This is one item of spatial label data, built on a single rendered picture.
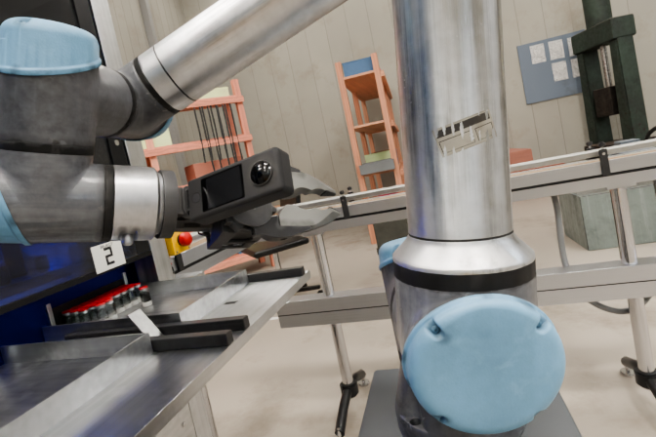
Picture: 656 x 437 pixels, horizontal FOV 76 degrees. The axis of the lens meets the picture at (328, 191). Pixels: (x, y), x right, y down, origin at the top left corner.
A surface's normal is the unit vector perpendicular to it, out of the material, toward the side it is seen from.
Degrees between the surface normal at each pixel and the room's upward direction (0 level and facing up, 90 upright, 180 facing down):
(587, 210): 90
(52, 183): 102
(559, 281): 90
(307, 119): 90
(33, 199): 97
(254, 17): 109
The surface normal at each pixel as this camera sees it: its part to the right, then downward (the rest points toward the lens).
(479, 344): -0.04, 0.22
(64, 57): 0.77, 0.08
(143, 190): 0.52, -0.31
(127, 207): 0.52, 0.12
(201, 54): 0.13, 0.37
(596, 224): -0.23, 0.12
